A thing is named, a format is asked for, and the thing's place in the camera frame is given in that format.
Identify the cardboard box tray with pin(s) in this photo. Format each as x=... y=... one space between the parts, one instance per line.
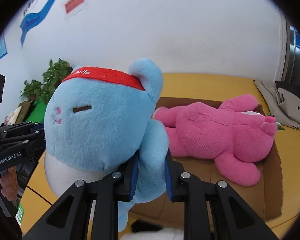
x=265 y=198

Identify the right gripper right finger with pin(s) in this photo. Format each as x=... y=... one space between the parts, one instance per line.
x=212 y=211

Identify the blue plush bear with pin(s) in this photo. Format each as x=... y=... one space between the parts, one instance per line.
x=96 y=120

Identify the red wall notice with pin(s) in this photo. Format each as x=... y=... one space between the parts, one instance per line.
x=73 y=7

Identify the operator left hand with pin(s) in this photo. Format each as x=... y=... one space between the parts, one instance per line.
x=9 y=184

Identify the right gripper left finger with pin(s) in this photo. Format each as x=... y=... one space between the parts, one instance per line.
x=68 y=217

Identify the grey tote bag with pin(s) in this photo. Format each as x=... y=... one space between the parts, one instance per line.
x=282 y=104

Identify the green potted plant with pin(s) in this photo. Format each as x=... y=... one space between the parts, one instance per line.
x=52 y=78

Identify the white plush toy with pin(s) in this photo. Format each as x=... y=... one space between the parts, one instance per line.
x=142 y=230

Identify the green QR sticker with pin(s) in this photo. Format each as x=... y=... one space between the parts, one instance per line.
x=19 y=215

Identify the pink plush bear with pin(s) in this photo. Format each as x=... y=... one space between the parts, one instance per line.
x=233 y=135

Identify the green table cloth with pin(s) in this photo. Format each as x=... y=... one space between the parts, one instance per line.
x=36 y=112

